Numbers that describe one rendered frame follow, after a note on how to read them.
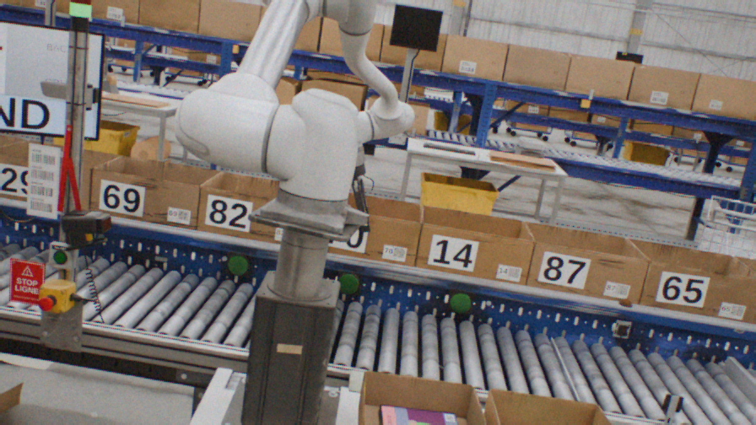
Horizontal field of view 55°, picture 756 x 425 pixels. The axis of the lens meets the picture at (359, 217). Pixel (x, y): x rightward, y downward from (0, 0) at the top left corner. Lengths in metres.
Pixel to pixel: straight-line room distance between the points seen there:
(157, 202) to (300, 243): 1.16
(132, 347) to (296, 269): 0.73
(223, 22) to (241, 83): 5.59
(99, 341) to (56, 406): 1.12
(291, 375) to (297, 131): 0.55
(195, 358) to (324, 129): 0.89
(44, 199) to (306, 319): 0.87
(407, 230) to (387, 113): 0.41
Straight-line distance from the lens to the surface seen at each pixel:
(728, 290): 2.78
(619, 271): 2.65
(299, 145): 1.50
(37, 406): 3.30
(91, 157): 3.04
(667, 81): 7.32
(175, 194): 2.63
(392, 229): 2.52
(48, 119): 2.18
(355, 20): 2.05
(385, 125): 2.44
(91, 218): 2.02
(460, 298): 2.51
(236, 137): 1.53
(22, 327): 2.29
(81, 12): 2.02
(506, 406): 1.91
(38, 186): 2.13
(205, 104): 1.56
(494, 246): 2.54
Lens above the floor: 1.67
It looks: 15 degrees down
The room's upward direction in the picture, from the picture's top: 9 degrees clockwise
